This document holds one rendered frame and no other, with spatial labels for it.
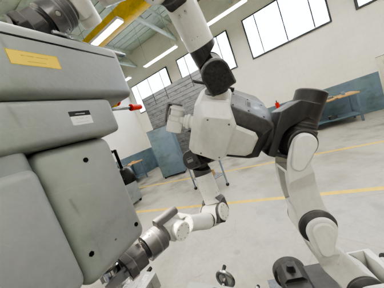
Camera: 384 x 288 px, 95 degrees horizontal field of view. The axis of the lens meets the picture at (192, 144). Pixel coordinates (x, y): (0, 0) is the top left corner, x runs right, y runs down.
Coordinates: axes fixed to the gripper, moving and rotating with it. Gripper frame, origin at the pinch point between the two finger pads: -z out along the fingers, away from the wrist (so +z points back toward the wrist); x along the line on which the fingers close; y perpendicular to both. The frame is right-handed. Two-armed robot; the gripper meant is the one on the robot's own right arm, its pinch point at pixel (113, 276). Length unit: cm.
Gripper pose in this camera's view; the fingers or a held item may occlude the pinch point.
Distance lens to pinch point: 68.2
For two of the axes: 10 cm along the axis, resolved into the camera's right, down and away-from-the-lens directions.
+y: 3.5, 9.3, 1.0
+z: 6.7, -3.2, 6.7
